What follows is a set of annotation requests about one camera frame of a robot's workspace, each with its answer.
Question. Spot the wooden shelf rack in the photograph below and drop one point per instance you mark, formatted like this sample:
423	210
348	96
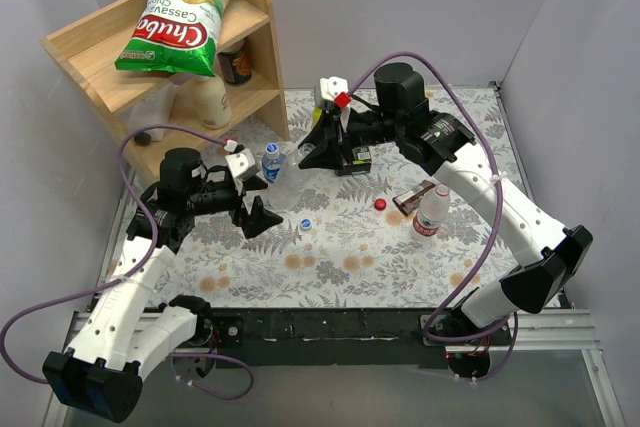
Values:
87	50

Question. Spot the brown snack packet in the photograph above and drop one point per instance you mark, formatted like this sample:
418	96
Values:
408	201

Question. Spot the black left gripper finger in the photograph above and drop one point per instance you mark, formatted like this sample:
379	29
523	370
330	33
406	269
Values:
251	183
256	220

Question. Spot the blue label water bottle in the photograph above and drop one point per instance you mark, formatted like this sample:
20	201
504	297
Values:
272	162

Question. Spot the dark orange drink can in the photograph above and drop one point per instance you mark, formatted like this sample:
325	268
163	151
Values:
235	64

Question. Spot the green cassava chips bag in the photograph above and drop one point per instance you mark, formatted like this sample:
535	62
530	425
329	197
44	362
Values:
175	36

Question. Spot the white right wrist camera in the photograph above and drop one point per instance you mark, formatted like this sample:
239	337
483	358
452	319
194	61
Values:
328	89

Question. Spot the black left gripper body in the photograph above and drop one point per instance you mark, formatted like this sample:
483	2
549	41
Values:
238	201

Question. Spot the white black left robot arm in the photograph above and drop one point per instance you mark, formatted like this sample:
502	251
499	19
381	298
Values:
104	366

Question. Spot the clear bottle black cap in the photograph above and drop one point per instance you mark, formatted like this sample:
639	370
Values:
153	110

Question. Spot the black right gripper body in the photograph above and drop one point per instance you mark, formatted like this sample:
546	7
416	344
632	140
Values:
339	137

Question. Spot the black green product box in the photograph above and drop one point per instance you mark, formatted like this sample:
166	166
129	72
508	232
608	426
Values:
360	164

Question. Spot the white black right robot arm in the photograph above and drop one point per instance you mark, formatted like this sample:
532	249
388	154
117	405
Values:
547	252

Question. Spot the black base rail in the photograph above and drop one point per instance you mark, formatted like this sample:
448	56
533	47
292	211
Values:
338	336

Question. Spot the aluminium frame rail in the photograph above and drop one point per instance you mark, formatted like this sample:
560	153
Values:
557	329

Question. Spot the clear plastic bottle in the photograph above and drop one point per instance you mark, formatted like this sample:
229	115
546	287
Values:
291	180

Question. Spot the floral table mat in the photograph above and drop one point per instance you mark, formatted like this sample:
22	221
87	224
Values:
353	256

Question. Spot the red bottle cap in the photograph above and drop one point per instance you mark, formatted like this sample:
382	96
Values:
380	204

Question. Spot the yellow glue bottle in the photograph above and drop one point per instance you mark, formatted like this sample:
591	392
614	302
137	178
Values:
317	114

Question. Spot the cream plastic bottle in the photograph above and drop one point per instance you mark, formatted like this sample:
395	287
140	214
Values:
212	104

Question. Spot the red label water bottle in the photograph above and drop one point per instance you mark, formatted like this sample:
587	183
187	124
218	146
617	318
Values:
431	213

